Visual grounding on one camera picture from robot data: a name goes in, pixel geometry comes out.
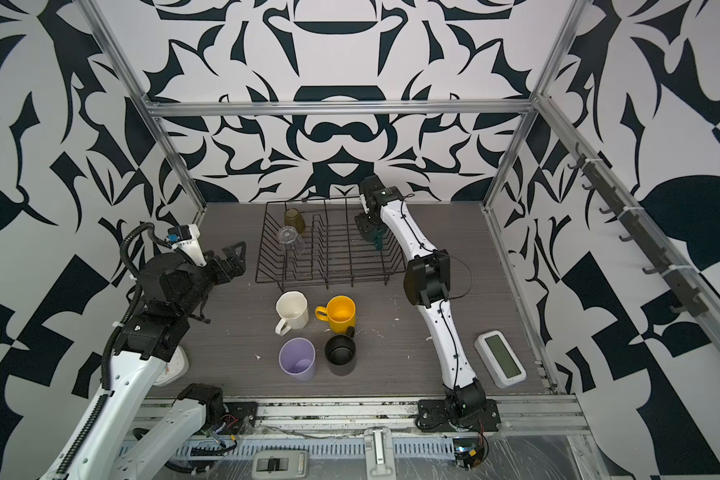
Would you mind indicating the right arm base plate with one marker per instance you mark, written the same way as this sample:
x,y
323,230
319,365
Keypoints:
x,y
434,416

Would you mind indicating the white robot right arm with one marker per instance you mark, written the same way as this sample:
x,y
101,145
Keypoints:
x,y
427,286

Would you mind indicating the black wire dish rack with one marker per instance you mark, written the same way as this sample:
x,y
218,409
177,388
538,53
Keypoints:
x,y
335,252

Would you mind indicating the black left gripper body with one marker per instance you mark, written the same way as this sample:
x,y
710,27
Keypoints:
x,y
203,276

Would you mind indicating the yellow mug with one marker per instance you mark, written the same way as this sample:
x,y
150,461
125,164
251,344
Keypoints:
x,y
340,313

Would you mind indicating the clear glass cup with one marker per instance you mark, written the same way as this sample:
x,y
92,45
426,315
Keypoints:
x,y
291,241

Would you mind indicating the white centre bracket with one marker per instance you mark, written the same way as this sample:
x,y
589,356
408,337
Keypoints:
x,y
379,454

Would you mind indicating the green mug white inside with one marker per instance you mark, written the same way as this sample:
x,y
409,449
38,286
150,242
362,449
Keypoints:
x,y
377,240

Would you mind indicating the black mug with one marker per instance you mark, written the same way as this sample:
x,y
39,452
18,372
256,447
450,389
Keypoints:
x,y
340,353

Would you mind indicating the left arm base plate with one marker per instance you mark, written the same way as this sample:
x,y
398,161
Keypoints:
x,y
239,417

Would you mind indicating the amber textured glass cup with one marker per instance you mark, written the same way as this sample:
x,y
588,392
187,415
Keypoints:
x,y
294,218

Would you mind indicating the white square kitchen timer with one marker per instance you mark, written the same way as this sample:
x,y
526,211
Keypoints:
x,y
175,368

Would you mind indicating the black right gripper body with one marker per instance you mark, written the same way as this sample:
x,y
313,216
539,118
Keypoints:
x,y
366,222

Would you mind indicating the grey switch box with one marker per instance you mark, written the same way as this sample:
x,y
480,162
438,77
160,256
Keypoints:
x,y
280,464

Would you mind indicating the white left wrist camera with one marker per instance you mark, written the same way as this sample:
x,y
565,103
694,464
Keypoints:
x,y
184,239

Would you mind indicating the cream white mug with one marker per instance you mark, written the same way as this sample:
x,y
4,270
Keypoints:
x,y
292,308

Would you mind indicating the black wall hook rail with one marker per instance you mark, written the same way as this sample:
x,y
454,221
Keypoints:
x,y
640,230

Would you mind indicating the white digital kitchen scale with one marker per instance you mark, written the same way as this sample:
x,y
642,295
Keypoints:
x,y
500,359

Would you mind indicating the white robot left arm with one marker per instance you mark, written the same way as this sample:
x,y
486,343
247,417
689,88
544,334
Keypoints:
x,y
171,290

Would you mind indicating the lavender plastic cup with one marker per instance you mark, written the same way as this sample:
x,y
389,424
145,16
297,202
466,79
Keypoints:
x,y
297,359

